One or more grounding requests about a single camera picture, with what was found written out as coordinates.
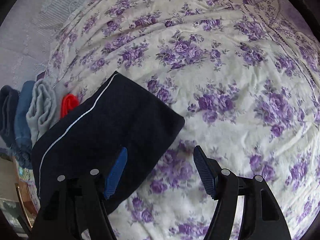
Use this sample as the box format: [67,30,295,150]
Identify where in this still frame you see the navy pants with white stripe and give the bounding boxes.
[31,70,186,240]

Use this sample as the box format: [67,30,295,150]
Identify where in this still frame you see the red folded garment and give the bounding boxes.
[60,94,79,118]

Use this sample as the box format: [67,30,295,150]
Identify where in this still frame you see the grey folded garment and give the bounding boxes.
[26,79,57,146]

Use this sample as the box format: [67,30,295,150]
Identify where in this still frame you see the blue denim folded garment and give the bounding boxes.
[13,80,36,169]

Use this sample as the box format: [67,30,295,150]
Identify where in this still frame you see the purple floral bedsheet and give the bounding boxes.
[46,0,319,239]

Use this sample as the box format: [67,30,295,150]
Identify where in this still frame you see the dark navy folded garment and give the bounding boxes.
[1,85,19,148]

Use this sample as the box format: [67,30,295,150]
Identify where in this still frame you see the white lace headboard cover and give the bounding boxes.
[1,0,86,89]

